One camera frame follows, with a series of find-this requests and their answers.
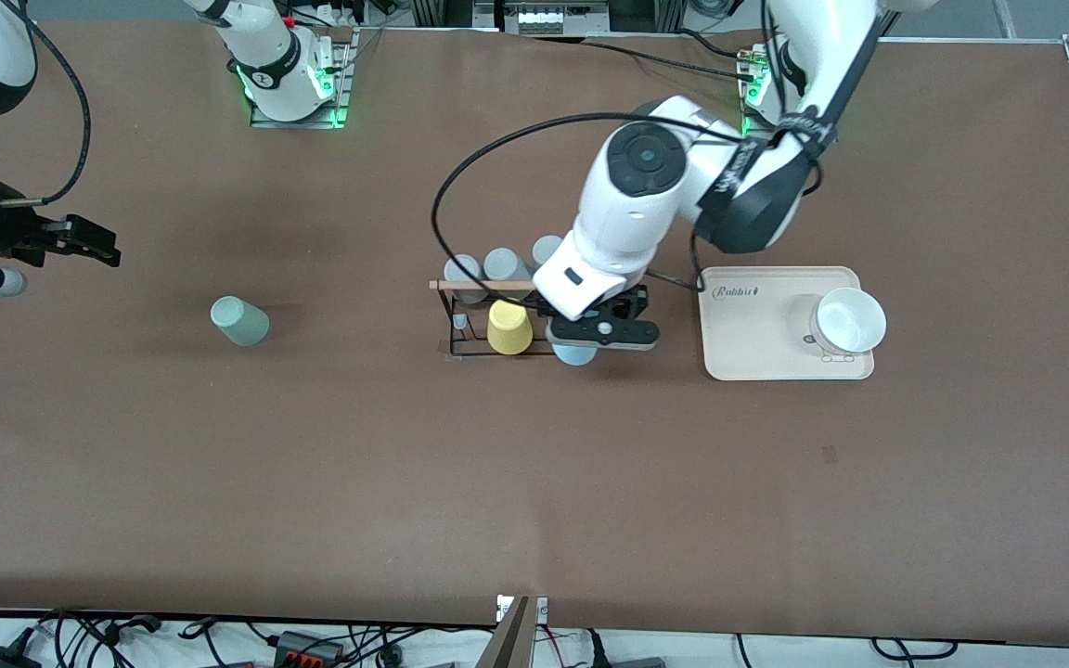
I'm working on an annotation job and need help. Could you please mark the mint green plastic cup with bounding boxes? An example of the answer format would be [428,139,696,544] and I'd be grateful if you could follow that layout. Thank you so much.
[211,296,271,348]

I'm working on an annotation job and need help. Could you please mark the yellow plastic cup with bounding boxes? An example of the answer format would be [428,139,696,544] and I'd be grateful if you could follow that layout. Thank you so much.
[486,298,535,357]

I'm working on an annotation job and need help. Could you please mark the beige rectangular tray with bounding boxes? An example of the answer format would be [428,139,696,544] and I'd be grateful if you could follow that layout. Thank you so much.
[698,266,876,382]

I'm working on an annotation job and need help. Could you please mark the white bowl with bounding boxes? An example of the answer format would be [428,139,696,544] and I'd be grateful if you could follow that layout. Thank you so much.
[810,287,888,356]

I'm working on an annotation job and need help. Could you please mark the white power strip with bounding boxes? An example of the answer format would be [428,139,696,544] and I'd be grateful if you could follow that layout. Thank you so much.
[516,4,612,35]

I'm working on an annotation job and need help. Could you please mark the black red power strip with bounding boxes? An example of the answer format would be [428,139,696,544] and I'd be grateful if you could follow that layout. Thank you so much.
[273,630,347,666]

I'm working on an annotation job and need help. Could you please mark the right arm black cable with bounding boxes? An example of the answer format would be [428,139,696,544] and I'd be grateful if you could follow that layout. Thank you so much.
[0,17,94,207]

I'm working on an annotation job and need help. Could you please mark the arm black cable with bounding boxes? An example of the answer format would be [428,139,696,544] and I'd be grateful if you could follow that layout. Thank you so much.
[0,17,94,207]
[430,112,760,303]

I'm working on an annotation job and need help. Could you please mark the black wire cup rack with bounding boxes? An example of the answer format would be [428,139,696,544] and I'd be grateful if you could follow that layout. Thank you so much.
[430,276,584,363]

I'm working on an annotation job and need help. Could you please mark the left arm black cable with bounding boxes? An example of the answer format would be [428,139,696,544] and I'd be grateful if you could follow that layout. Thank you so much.
[430,112,760,303]

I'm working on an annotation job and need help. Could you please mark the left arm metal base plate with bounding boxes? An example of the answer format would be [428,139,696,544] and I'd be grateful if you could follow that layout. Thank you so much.
[738,42,779,142]

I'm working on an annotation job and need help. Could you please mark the long black table cable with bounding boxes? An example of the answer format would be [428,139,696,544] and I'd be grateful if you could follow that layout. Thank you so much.
[534,33,758,83]

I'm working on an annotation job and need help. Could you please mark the short black table cable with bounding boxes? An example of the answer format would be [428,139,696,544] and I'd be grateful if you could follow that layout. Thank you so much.
[676,26,753,60]

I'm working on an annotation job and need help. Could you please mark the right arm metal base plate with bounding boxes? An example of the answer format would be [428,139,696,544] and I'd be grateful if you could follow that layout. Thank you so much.
[249,26,354,130]

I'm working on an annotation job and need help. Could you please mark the grey metal bracket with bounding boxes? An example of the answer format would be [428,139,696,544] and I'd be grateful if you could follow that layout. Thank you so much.
[475,594,550,668]

